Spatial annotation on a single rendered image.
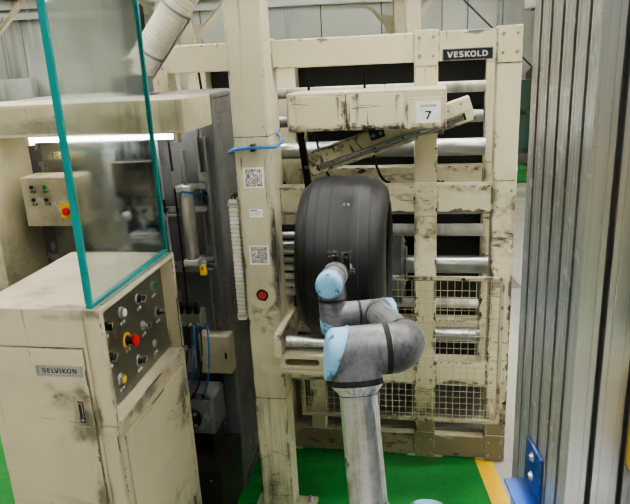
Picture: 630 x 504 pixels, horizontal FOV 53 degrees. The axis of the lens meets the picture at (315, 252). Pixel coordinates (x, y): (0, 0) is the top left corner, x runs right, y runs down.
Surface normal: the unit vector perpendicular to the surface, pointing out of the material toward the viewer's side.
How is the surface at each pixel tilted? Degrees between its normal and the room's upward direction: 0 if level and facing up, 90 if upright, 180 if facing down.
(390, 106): 90
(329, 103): 90
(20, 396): 90
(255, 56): 90
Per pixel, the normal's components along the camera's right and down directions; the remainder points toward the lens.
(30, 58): 0.00, 0.29
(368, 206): 0.12, -0.55
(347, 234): -0.17, -0.24
